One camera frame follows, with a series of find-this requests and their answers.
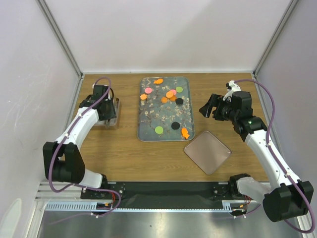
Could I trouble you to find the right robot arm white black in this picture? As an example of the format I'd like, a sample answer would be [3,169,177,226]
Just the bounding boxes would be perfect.
[199,91,314,222]

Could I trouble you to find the black round cookie top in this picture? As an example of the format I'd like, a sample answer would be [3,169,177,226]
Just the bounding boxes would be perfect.
[175,98,184,105]

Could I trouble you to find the green round cookie bottom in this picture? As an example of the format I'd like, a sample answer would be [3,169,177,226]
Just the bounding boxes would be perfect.
[155,126,164,134]

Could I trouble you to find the aluminium frame rail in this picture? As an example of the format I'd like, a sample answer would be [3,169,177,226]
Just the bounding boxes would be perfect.
[34,181,304,214]

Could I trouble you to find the orange fish cookie bottom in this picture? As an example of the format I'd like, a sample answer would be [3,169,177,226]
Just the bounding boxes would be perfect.
[181,127,190,139]

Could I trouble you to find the purple cable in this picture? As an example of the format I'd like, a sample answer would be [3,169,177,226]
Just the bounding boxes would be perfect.
[47,77,122,225]
[232,79,312,234]

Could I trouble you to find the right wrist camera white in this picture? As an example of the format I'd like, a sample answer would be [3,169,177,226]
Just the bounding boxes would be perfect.
[222,80,241,101]

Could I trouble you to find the orange fish cookie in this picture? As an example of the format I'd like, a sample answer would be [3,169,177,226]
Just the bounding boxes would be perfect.
[181,127,190,139]
[154,78,163,85]

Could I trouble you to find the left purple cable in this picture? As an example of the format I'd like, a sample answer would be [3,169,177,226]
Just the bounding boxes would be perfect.
[47,77,122,225]

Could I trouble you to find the orange flower cookie centre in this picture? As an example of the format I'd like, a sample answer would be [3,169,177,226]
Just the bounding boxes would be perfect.
[161,97,168,104]

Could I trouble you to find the orange fish cookie top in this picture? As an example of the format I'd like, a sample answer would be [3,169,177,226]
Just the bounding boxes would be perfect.
[154,78,163,85]

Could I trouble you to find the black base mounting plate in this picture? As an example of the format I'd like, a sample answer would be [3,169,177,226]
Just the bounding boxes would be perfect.
[80,181,258,210]

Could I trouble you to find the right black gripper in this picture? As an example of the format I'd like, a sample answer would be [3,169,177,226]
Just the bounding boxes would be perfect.
[198,94,238,122]

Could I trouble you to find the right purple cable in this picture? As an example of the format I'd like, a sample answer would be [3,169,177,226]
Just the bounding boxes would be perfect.
[232,79,312,234]

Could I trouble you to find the floral patterned metal tray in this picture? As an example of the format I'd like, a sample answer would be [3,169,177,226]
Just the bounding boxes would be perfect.
[137,76,195,142]

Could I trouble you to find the clear box with paper cups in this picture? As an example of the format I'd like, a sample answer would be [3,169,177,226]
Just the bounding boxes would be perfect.
[92,97,121,130]

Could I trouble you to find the pink round cookie left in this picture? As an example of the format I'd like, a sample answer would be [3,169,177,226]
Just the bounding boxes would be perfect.
[144,87,153,94]

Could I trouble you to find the orange round cookie stacked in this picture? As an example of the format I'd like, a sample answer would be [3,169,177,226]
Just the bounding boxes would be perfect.
[166,91,174,99]

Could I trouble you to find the black round cookie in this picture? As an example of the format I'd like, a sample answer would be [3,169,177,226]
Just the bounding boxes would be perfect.
[171,121,180,130]
[175,98,184,105]

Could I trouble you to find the brown translucent box lid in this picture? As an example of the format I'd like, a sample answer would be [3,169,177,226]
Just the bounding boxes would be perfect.
[184,130,232,175]

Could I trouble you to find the green round cookie top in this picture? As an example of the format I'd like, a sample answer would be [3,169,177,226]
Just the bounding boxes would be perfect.
[175,86,183,93]

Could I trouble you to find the green round cookie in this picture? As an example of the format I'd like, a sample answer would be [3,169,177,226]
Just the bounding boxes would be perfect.
[175,86,183,93]
[155,126,164,134]

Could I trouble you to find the black round cookie bottom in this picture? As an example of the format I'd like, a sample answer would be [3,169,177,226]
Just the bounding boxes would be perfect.
[171,121,180,130]

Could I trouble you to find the dark orange cookie under stack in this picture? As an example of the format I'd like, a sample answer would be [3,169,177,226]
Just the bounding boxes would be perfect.
[170,96,177,102]

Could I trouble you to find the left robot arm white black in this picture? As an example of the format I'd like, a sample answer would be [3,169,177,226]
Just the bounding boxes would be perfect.
[43,84,117,198]

